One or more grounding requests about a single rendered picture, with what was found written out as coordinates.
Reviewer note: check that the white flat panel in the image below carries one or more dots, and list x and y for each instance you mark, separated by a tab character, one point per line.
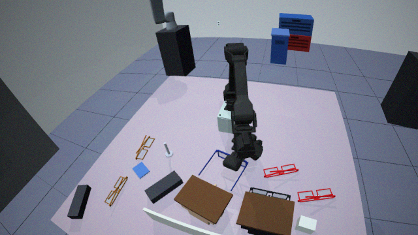
190	229

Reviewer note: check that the red glasses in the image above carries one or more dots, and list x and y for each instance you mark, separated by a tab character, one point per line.
271	172
322	194

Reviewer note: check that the blue flat square plate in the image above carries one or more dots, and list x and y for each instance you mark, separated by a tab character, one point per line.
141	170

